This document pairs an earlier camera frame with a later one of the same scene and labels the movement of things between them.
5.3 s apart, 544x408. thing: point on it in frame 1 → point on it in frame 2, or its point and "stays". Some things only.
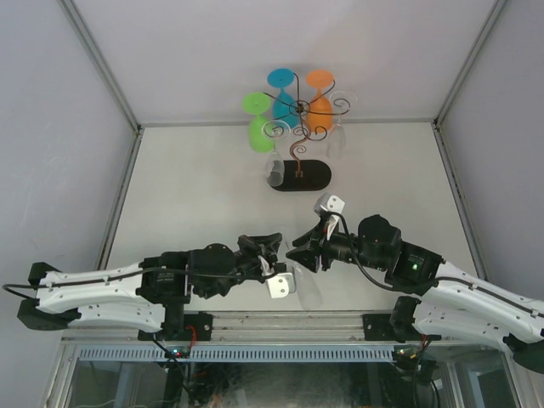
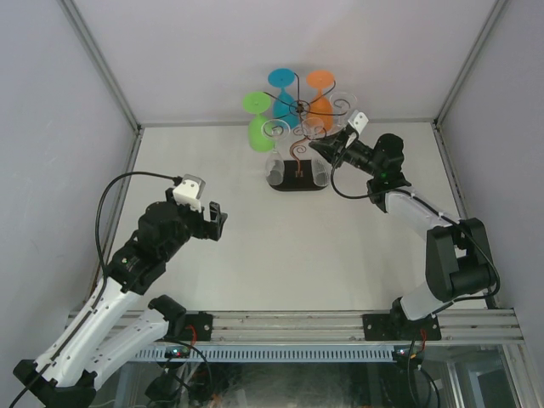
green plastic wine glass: (257, 104) stays
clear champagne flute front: (275, 131) stays
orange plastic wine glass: (319, 110) stays
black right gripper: (309, 256) → (329, 147)
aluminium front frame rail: (273, 325) stays
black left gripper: (271, 242) → (212, 229)
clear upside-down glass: (308, 287) → (313, 128)
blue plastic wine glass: (284, 106) stays
